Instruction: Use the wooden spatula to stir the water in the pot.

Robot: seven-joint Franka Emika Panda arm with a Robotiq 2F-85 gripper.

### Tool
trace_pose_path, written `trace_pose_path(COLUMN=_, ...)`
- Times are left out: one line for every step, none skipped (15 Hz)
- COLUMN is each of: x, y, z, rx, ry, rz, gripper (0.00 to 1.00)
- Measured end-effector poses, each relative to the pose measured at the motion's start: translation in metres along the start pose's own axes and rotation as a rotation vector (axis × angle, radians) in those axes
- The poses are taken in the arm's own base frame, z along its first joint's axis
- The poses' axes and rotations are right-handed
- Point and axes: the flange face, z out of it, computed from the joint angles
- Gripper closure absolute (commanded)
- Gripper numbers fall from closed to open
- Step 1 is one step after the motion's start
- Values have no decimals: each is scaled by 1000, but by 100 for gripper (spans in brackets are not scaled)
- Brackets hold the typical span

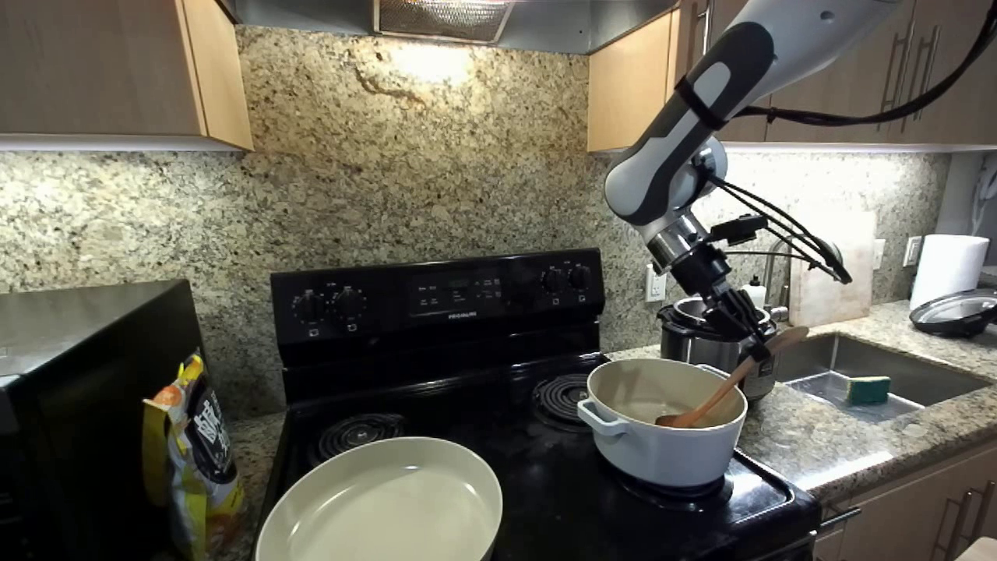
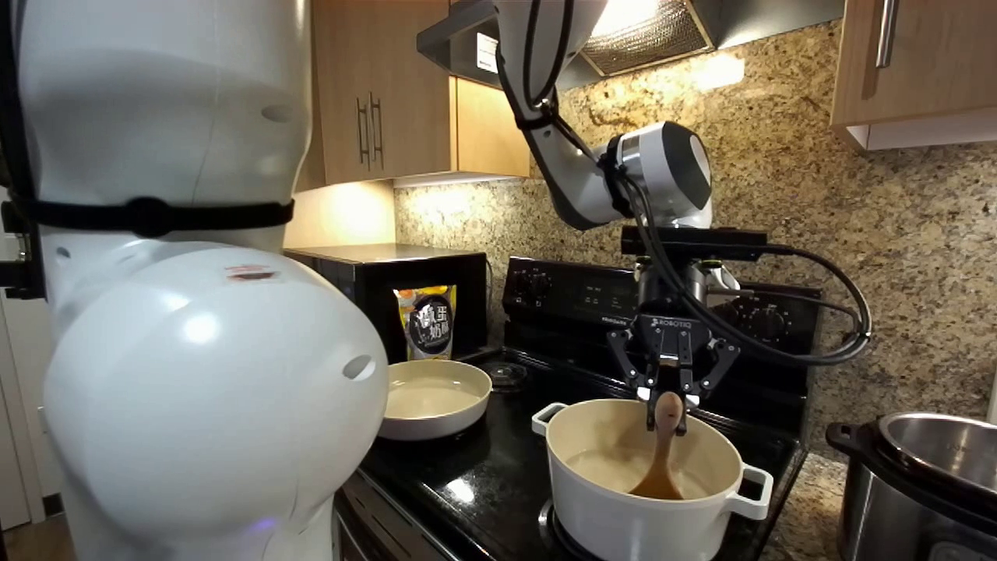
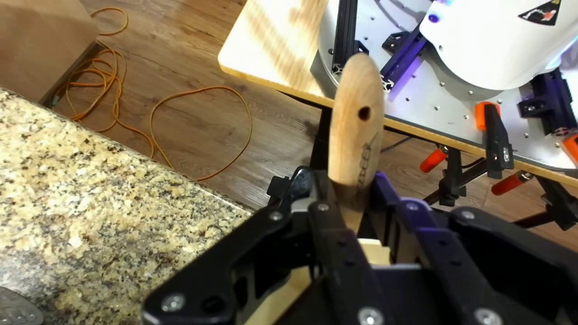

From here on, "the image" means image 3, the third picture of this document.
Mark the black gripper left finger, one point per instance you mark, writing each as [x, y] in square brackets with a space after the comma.
[339, 256]

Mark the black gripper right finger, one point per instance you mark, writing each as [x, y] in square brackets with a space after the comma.
[444, 259]

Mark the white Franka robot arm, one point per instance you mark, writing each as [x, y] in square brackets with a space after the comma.
[493, 43]

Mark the orange black bar clamp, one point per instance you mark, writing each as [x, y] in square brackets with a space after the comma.
[570, 147]
[511, 183]
[496, 142]
[451, 174]

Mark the light wooden table board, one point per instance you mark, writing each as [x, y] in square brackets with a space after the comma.
[271, 43]

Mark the brown cardboard box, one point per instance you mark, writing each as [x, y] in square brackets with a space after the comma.
[36, 43]

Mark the grey metal base plate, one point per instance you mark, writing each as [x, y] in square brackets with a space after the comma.
[439, 102]

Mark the purple mounting bracket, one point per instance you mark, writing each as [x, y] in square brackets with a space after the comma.
[402, 57]

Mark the black aluminium frame post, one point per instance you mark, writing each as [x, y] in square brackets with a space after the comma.
[345, 30]

